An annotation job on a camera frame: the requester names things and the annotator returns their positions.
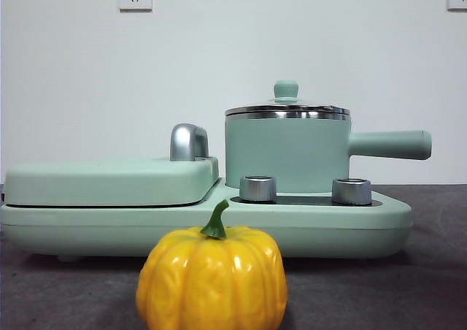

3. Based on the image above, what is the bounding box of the glass lid with green knob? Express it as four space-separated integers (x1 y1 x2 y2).
224 80 350 115

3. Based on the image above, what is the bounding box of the yellow toy pumpkin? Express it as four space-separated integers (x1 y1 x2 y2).
135 199 290 330

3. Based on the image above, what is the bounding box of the silver control knob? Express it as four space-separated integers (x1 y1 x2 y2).
239 175 277 202
331 178 373 204

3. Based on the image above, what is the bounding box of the mint green breakfast machine base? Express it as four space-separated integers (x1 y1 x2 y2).
0 178 414 264

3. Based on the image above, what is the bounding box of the mint green hinged griddle cover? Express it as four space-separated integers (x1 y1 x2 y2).
3 156 220 207

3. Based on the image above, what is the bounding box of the mint green pot with handle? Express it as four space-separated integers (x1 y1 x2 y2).
224 107 433 196

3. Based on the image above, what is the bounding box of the silver griddle cover handle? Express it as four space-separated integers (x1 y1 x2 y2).
169 123 210 162

